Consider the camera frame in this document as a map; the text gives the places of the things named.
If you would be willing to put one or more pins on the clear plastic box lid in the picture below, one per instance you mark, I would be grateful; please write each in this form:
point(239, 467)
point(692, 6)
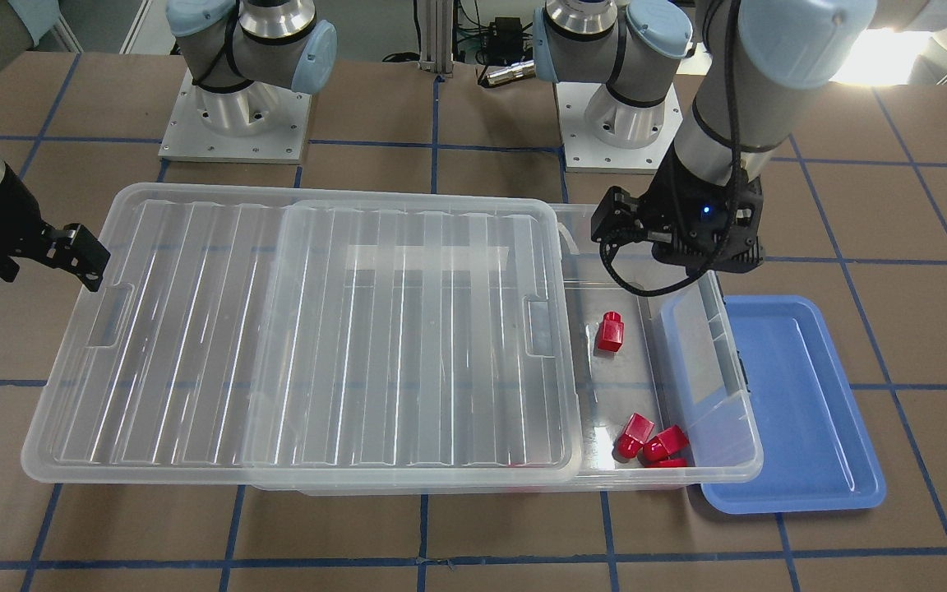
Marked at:
point(153, 379)

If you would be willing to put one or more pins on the blue plastic tray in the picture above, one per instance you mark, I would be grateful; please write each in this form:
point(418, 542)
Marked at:
point(756, 384)

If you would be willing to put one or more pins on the silver robot arm near tray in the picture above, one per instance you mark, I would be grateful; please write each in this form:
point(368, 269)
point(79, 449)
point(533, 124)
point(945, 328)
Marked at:
point(769, 61)

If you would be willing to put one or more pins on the black gripper near tray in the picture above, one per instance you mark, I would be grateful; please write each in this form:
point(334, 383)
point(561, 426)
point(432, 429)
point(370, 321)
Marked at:
point(664, 205)

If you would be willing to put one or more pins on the red block single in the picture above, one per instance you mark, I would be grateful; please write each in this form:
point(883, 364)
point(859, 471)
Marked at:
point(611, 333)

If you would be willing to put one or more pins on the clear plastic storage box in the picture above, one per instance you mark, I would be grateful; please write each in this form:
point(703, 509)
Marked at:
point(425, 345)

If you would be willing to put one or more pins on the red block front of cluster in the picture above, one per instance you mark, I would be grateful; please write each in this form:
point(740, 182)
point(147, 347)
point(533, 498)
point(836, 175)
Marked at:
point(668, 463)

